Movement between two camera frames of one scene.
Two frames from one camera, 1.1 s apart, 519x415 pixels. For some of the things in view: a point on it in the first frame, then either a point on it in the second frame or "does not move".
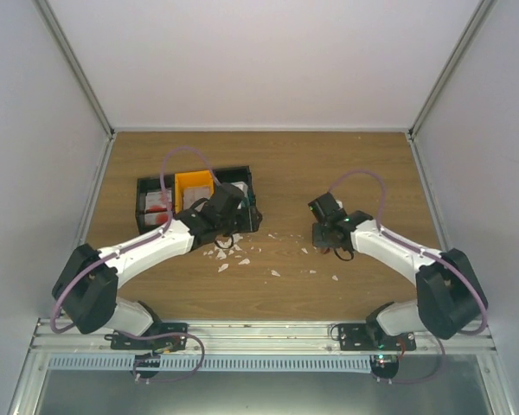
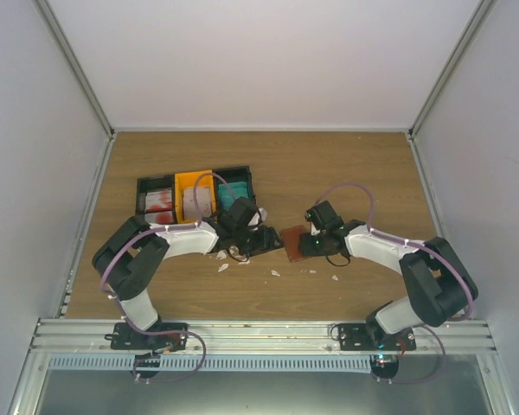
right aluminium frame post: x=483 y=9 does not move
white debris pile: x=221 y=255 does not move
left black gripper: x=245 y=227 → x=266 y=241
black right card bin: x=241 y=175 does not move
